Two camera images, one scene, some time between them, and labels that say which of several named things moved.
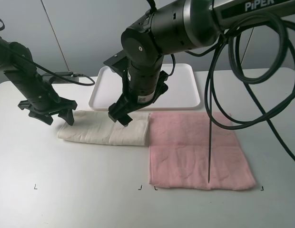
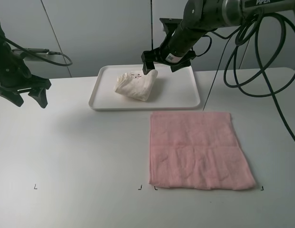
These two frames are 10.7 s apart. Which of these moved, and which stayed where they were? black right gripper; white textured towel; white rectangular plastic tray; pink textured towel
Moved: white textured towel; black right gripper
Stayed: pink textured towel; white rectangular plastic tray
